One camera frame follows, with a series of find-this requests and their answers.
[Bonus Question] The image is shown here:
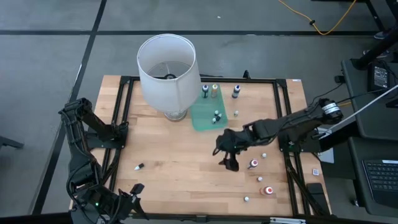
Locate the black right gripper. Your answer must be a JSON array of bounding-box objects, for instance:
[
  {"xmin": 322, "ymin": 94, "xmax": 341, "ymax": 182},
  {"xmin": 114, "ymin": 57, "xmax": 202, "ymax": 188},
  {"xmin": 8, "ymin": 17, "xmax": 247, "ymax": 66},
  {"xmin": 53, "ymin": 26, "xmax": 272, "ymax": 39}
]
[{"xmin": 213, "ymin": 128, "xmax": 250, "ymax": 173}]

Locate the yellow floor cable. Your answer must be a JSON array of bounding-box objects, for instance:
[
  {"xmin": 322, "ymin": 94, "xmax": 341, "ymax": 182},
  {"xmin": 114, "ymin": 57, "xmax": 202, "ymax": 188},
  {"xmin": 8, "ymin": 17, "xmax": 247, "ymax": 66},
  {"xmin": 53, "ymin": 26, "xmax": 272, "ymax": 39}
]
[{"xmin": 278, "ymin": 0, "xmax": 358, "ymax": 35}]

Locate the black flat device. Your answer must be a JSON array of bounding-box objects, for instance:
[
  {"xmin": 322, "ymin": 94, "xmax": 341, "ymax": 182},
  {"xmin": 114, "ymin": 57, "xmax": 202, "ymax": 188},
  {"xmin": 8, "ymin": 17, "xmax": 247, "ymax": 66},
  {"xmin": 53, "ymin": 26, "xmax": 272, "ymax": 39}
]
[{"xmin": 306, "ymin": 182, "xmax": 326, "ymax": 203}]

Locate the black laptop keyboard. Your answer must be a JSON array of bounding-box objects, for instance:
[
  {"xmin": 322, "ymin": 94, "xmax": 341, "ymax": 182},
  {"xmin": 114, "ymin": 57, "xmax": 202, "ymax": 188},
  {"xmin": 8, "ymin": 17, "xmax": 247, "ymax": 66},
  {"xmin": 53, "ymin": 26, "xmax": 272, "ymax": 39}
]
[{"xmin": 362, "ymin": 158, "xmax": 398, "ymax": 215}]

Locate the table lamp with white shade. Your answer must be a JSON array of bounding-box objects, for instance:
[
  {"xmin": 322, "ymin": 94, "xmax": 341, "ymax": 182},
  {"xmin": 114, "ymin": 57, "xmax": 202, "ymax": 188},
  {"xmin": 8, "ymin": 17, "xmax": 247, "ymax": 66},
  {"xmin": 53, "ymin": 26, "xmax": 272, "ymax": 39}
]
[{"xmin": 136, "ymin": 33, "xmax": 202, "ymax": 121}]

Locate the translucent green plastic bin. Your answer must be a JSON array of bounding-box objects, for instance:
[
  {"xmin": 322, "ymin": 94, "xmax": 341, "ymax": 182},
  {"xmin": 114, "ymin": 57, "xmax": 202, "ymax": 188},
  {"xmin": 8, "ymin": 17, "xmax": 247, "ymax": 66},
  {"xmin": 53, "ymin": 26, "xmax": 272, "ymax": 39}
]
[{"xmin": 189, "ymin": 83, "xmax": 229, "ymax": 132}]

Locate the dark furniture leg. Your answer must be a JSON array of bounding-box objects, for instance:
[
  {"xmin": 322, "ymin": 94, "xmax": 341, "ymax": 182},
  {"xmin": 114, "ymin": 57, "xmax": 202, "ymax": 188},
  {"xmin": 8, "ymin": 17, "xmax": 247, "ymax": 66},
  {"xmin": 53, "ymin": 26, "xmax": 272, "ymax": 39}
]
[{"xmin": 0, "ymin": 136, "xmax": 25, "ymax": 151}]

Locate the black metal stand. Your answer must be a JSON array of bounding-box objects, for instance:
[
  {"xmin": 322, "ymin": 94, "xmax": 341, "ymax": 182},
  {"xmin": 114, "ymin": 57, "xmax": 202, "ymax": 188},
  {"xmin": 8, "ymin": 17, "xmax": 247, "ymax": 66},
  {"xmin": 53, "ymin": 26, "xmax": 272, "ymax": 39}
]
[{"xmin": 354, "ymin": 0, "xmax": 398, "ymax": 71}]

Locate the black side desk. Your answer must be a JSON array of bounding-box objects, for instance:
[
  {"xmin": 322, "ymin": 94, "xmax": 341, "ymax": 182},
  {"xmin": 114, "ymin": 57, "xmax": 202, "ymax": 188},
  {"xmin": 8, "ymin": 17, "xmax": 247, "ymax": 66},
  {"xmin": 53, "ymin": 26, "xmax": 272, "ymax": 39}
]
[{"xmin": 340, "ymin": 57, "xmax": 398, "ymax": 218}]

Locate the person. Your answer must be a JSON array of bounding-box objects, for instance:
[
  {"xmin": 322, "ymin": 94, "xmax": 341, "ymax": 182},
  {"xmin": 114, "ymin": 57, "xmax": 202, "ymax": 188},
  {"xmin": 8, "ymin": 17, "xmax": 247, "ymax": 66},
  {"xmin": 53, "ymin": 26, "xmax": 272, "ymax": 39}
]
[{"xmin": 362, "ymin": 28, "xmax": 393, "ymax": 59}]

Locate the black power adapter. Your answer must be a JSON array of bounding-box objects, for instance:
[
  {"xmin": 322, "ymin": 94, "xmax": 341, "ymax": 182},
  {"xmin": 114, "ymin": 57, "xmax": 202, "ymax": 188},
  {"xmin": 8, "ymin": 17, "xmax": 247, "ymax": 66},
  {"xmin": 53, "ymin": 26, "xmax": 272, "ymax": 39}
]
[{"xmin": 368, "ymin": 60, "xmax": 394, "ymax": 93}]

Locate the black front beam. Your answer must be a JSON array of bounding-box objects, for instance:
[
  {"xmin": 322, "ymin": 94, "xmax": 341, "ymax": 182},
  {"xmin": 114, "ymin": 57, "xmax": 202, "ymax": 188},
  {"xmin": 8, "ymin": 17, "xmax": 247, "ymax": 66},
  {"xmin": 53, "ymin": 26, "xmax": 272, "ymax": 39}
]
[{"xmin": 0, "ymin": 211, "xmax": 398, "ymax": 224}]

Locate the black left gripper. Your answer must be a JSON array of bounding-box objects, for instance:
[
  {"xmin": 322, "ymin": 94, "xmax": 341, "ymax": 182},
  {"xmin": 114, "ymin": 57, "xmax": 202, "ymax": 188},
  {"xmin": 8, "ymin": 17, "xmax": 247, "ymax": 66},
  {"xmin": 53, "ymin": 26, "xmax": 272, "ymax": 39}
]
[{"xmin": 88, "ymin": 182, "xmax": 150, "ymax": 224}]

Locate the white rod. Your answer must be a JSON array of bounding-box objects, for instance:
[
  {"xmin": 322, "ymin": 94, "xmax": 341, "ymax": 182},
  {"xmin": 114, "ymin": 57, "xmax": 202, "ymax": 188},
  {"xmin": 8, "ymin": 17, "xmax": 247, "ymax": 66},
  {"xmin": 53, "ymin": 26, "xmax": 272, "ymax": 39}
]
[{"xmin": 323, "ymin": 84, "xmax": 398, "ymax": 134}]

